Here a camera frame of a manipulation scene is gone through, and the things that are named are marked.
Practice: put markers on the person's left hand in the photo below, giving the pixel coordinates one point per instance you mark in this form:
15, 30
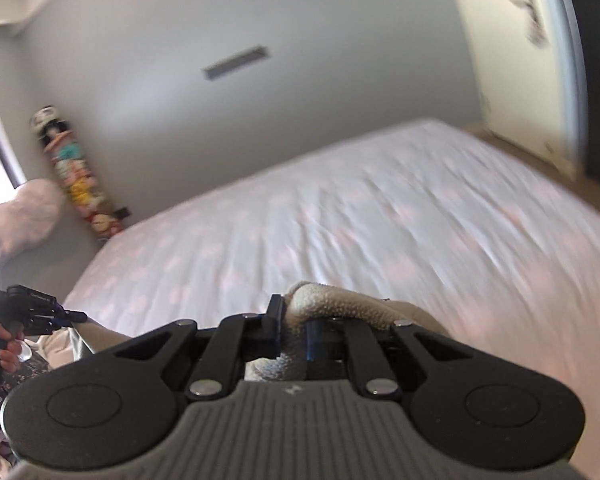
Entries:
11, 352

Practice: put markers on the beige fleece garment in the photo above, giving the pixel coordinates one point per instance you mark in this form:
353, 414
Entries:
330, 305

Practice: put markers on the white door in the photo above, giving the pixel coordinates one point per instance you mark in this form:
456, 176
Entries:
505, 85

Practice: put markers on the colourful cartoon print board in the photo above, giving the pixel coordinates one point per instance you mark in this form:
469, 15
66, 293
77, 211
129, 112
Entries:
75, 170

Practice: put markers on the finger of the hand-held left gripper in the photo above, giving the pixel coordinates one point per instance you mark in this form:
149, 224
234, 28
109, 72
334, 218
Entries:
70, 316

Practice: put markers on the grey wall vent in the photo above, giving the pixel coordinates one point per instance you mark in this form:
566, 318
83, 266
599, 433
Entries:
236, 63

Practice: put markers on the grey door frame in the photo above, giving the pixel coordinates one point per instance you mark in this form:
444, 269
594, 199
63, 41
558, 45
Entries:
572, 85

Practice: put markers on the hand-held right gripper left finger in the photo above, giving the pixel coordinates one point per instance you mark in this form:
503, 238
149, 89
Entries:
275, 327

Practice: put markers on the camouflage garment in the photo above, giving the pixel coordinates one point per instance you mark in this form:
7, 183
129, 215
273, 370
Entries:
32, 371

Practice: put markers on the pink polka dot bed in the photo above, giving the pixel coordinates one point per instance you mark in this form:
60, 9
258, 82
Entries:
330, 210

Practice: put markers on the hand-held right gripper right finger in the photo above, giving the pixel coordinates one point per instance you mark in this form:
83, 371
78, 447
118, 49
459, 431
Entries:
325, 342

